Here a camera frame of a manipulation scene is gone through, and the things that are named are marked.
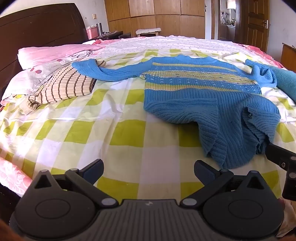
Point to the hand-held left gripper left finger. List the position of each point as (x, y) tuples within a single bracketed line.
[(96, 169)]

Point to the white floral pillow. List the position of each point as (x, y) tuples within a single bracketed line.
[(23, 81)]

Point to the white cushioned stool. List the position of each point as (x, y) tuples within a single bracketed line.
[(148, 31)]

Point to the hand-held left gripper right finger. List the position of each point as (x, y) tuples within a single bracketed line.
[(203, 170)]

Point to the wooden side cabinet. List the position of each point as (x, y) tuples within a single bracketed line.
[(289, 55)]

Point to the dark wooden headboard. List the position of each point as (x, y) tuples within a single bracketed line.
[(34, 30)]

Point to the teal fleece garment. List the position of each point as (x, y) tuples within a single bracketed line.
[(286, 81)]

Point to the pink pillow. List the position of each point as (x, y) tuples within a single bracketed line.
[(46, 54)]

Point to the wooden wardrobe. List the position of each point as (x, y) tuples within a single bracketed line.
[(161, 14)]

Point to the pink basket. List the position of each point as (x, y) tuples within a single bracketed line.
[(91, 32)]

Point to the pink floral bed sheet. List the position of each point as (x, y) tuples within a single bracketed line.
[(11, 173)]

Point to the steel thermos bottle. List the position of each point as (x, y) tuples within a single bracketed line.
[(99, 29)]

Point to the blue knit sweater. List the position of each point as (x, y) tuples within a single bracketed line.
[(185, 104)]

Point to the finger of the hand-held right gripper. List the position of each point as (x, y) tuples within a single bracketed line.
[(281, 157)]

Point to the brown wooden door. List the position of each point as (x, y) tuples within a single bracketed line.
[(254, 23)]

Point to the beige striped garment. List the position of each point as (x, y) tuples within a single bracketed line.
[(64, 85)]

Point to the dark nightstand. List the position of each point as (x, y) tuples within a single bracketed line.
[(113, 35)]

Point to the person's right hand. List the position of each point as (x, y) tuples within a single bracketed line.
[(289, 217)]

